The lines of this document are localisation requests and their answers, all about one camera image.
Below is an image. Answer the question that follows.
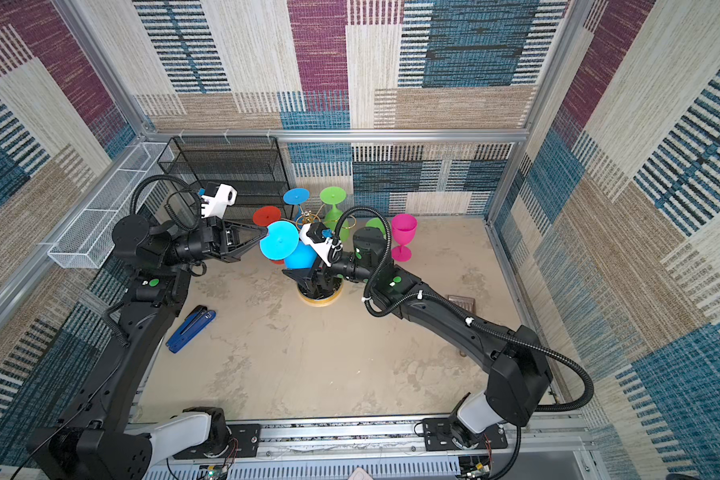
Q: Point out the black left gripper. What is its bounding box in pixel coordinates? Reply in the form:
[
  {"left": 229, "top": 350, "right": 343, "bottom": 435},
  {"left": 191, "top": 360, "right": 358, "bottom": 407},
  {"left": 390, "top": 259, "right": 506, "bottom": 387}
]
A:
[{"left": 163, "top": 226, "right": 268, "bottom": 275}]

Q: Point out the red wine glass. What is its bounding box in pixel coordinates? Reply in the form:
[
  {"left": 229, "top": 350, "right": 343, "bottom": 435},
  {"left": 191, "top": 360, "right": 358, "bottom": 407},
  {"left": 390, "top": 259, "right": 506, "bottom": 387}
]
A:
[{"left": 253, "top": 206, "right": 284, "bottom": 265}]

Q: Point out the blue wine glass front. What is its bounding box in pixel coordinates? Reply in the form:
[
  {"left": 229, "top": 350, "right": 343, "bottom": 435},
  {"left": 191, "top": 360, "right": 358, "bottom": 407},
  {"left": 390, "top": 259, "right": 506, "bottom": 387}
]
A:
[{"left": 259, "top": 221, "right": 317, "bottom": 269}]

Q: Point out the blue wine glass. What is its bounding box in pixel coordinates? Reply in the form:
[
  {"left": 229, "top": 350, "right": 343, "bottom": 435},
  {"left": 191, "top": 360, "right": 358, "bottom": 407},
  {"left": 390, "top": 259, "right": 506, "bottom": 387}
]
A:
[
  {"left": 259, "top": 221, "right": 317, "bottom": 269},
  {"left": 283, "top": 187, "right": 310, "bottom": 221}
]

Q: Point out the green wine glass front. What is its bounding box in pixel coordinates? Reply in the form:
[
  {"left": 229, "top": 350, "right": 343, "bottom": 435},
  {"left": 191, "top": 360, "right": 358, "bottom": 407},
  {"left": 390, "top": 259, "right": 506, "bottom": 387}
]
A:
[{"left": 365, "top": 217, "right": 387, "bottom": 238}]

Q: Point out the green wine glass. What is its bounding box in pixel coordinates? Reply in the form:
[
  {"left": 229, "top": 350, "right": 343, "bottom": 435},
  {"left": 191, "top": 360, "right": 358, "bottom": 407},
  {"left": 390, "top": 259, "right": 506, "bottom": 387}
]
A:
[
  {"left": 365, "top": 217, "right": 387, "bottom": 238},
  {"left": 320, "top": 186, "right": 347, "bottom": 231}
]

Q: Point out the pink wine glass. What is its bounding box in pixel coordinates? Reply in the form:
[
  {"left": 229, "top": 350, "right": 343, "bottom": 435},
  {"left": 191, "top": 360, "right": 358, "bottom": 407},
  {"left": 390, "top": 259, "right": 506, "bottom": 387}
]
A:
[{"left": 391, "top": 214, "right": 418, "bottom": 262}]

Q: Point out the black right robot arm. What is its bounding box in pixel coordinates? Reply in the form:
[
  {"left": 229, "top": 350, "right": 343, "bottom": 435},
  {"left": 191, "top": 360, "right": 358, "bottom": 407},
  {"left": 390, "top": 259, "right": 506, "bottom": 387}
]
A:
[{"left": 260, "top": 208, "right": 595, "bottom": 449}]

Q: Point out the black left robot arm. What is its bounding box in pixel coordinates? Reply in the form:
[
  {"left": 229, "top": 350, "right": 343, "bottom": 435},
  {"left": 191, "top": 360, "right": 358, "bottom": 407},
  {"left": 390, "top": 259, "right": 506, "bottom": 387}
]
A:
[{"left": 27, "top": 174, "right": 267, "bottom": 479}]

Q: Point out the blue wine glass back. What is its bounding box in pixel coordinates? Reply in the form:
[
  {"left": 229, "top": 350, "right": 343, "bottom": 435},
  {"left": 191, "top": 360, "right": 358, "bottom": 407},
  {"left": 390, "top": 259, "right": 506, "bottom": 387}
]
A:
[{"left": 283, "top": 187, "right": 310, "bottom": 221}]

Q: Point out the black mesh shelf rack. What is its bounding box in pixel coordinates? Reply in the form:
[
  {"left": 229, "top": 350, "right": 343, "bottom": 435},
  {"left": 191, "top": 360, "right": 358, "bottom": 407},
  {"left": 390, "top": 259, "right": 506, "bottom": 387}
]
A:
[{"left": 158, "top": 136, "right": 294, "bottom": 223}]

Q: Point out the green wine glass back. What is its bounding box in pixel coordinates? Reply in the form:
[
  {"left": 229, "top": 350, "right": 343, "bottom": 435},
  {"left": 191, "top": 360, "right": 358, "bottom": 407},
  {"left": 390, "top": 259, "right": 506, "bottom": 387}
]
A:
[{"left": 320, "top": 186, "right": 347, "bottom": 231}]

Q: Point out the blue object at left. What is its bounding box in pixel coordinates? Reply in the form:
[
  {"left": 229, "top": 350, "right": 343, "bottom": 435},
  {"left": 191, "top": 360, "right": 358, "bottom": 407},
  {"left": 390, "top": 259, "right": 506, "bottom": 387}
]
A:
[{"left": 166, "top": 305, "right": 216, "bottom": 354}]

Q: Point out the brown slotted scoop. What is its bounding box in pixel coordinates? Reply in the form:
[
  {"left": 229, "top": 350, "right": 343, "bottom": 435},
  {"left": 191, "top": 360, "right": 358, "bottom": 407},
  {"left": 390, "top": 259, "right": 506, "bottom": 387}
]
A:
[{"left": 446, "top": 293, "right": 476, "bottom": 358}]

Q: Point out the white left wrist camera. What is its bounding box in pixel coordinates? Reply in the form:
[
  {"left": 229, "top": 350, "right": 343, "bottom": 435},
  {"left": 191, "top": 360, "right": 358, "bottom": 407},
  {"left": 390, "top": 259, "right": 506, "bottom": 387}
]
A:
[{"left": 200, "top": 183, "right": 238, "bottom": 219}]

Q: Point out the white wire mesh basket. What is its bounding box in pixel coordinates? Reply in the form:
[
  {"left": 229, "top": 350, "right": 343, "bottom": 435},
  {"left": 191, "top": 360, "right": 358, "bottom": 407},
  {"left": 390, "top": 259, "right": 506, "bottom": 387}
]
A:
[{"left": 48, "top": 142, "right": 165, "bottom": 269}]

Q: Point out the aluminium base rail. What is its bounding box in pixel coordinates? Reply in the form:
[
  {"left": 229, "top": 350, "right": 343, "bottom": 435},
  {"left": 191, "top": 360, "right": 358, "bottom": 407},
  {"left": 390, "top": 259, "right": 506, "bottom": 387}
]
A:
[{"left": 77, "top": 413, "right": 577, "bottom": 480}]

